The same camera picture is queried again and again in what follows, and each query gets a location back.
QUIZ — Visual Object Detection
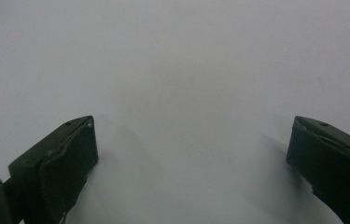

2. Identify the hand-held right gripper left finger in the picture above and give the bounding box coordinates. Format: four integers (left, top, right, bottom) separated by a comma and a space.
7, 115, 99, 224

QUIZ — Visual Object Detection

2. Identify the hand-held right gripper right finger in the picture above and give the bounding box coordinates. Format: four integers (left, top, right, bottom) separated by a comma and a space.
286, 115, 350, 224

